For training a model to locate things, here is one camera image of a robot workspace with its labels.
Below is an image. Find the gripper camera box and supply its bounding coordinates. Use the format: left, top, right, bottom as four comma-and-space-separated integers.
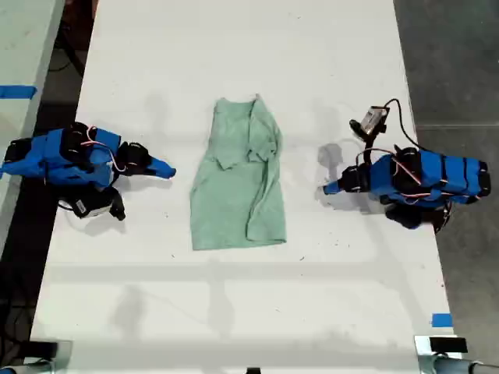
358, 105, 391, 136
72, 193, 113, 221

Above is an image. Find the silver mounting plate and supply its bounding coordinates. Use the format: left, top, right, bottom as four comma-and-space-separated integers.
413, 334, 469, 374

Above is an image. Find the black clamp block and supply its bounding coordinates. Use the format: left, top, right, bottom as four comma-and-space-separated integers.
428, 337, 469, 354
26, 339, 73, 362

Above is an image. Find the black camera stalk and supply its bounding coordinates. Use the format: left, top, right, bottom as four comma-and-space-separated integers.
349, 119, 388, 152
104, 187, 127, 222

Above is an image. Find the long blue tape strip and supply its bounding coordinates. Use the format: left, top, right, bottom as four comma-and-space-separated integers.
0, 84, 38, 100

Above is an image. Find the short blue tape strip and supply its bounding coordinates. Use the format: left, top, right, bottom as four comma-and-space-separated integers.
431, 312, 455, 329

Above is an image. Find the thin black floor cable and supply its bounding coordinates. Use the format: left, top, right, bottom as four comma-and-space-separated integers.
49, 34, 85, 77

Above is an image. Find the grey metal pipe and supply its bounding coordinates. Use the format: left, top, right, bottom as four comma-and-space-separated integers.
0, 359, 56, 374
431, 353, 499, 374

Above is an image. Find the pale green t-shirt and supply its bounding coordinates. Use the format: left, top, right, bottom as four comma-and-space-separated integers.
189, 94, 288, 252

